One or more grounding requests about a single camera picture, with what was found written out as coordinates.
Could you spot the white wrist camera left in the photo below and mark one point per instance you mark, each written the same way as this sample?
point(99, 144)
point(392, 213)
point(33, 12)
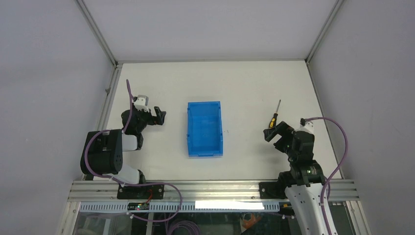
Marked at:
point(140, 102)

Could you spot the aluminium frame post left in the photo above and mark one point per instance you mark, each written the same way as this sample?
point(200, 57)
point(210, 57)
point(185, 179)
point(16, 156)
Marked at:
point(96, 31)

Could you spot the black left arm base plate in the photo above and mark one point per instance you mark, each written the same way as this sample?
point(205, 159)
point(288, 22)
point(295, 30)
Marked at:
point(140, 193)

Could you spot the blue plastic bin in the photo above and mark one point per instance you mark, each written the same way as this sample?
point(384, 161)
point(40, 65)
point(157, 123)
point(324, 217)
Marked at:
point(204, 129)

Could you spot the white slotted cable duct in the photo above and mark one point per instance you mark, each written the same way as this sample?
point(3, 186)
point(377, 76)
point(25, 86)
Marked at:
point(170, 207)

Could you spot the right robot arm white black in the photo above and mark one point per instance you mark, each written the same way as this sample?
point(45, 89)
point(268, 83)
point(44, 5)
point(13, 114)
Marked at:
point(304, 184)

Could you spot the yellow black screwdriver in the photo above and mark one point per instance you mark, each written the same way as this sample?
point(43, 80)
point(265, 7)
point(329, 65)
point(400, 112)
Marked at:
point(273, 120)

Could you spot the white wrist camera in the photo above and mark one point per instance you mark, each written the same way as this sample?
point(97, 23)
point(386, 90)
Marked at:
point(308, 127)
point(140, 102)

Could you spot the aluminium frame post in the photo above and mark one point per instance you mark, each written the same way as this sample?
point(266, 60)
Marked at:
point(96, 31)
point(326, 25)

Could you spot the aluminium frame post right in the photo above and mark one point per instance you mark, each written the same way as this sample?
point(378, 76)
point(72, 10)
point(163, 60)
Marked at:
point(326, 25)

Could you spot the orange object below table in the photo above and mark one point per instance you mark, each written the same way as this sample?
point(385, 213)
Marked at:
point(249, 219)

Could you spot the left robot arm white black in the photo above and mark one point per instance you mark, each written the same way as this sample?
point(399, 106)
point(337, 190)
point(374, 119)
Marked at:
point(103, 151)

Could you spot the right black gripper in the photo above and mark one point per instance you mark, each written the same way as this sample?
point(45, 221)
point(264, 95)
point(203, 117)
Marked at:
point(283, 129)

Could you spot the aluminium rail front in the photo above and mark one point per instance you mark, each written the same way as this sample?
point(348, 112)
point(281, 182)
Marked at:
point(173, 191)

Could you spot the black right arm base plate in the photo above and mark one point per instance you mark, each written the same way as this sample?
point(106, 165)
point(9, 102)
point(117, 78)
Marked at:
point(272, 190)

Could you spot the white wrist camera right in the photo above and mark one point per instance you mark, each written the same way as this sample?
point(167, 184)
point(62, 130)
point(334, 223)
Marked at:
point(308, 127)

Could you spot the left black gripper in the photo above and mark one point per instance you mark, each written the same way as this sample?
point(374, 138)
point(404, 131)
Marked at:
point(158, 120)

